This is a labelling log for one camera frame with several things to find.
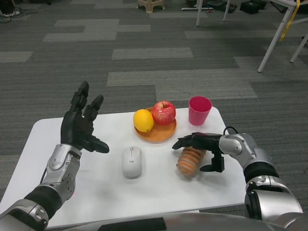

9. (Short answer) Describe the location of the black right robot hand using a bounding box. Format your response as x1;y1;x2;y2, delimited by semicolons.
172;132;226;173

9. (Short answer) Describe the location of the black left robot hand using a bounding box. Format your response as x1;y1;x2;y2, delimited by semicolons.
60;81;110;154

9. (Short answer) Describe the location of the ridged brown bread loaf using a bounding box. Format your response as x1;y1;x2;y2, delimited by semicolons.
176;147;207;178

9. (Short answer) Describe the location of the pink plastic cup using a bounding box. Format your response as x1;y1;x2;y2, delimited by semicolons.
188;96;213;126

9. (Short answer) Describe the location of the orange round plate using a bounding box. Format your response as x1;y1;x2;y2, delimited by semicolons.
134;107;178;144

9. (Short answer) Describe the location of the red apple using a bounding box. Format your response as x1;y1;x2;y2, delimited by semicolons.
152;101;177;126

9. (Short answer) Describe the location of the yellow lemon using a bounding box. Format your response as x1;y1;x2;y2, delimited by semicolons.
133;109;154;133

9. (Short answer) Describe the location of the white computer mouse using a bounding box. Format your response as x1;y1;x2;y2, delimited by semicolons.
122;146;142;180

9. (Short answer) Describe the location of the silver robot chest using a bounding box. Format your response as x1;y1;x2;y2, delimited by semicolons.
45;211;308;231

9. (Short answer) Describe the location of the large white metal table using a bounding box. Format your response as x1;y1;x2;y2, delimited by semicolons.
196;0;308;73

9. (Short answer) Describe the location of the white desk with foot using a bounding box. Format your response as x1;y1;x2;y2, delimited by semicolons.
181;0;215;12

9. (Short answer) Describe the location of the black flat equipment case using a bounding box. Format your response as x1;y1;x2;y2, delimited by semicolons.
206;0;238;14

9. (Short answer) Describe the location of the black square equipment case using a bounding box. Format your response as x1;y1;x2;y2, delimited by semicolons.
239;0;259;14

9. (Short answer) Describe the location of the beige plastic stool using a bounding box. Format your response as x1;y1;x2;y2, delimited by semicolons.
137;0;166;14

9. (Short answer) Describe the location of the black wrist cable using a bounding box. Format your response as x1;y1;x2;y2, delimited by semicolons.
223;126;239;135

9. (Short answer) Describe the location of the yellow hanging tape strap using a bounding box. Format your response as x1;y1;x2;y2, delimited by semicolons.
280;0;300;42

